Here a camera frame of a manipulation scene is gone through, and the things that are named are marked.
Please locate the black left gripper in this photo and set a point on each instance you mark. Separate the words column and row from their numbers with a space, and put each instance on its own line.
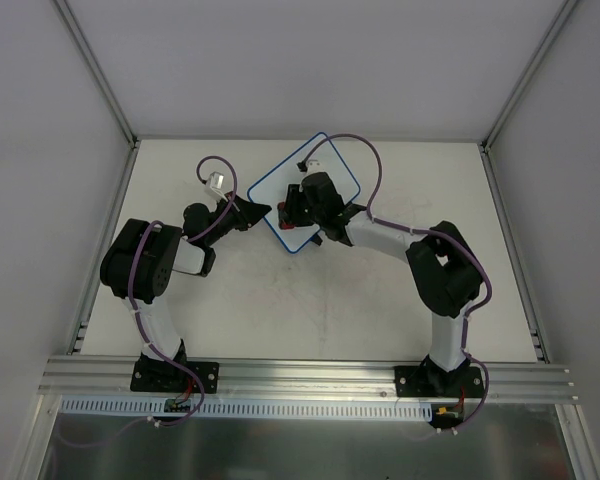
column 240, row 214

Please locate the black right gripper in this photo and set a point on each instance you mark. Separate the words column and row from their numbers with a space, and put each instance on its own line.
column 294, row 208

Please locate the red whiteboard eraser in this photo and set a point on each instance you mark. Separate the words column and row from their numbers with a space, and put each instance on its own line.
column 285, row 221

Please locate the blue framed whiteboard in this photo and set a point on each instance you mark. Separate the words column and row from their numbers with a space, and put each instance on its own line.
column 271, row 189

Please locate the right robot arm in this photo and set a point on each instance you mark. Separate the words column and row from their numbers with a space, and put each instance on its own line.
column 442, row 266

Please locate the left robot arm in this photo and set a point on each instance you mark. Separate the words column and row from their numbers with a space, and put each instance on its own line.
column 138, row 266

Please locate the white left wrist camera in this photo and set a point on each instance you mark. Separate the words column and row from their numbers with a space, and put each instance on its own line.
column 214, row 186

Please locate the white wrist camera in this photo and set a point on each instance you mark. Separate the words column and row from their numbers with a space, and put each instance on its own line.
column 310, row 166
column 214, row 186

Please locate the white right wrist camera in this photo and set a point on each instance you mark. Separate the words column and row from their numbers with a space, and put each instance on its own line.
column 310, row 166

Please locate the aluminium mounting rail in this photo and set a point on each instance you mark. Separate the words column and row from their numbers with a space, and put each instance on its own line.
column 511, row 383

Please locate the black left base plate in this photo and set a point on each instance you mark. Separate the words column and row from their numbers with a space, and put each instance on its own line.
column 154, row 376

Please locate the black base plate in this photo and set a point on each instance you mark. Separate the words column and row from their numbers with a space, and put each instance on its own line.
column 412, row 381
column 154, row 376

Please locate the right aluminium frame post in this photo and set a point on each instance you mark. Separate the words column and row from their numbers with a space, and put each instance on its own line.
column 538, row 56

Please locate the aluminium frame post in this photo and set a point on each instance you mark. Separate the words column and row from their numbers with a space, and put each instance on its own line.
column 538, row 56
column 76, row 33

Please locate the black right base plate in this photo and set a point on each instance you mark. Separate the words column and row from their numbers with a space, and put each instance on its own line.
column 412, row 381

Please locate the slotted white cable duct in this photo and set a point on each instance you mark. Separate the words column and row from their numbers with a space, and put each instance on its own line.
column 215, row 407

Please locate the left aluminium frame post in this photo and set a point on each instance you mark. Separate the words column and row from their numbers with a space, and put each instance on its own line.
column 76, row 33

